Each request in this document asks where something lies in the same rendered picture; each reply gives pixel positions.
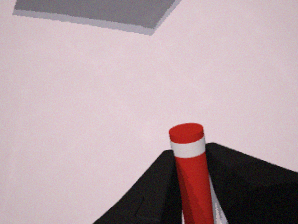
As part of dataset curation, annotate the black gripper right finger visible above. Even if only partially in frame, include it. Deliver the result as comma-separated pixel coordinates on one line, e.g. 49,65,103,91
205,143,298,224

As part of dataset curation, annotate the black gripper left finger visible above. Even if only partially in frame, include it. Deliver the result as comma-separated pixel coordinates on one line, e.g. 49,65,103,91
93,149,182,224

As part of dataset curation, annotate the red peg with white band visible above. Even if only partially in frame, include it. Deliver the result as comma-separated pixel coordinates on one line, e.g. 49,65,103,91
168,123,214,224

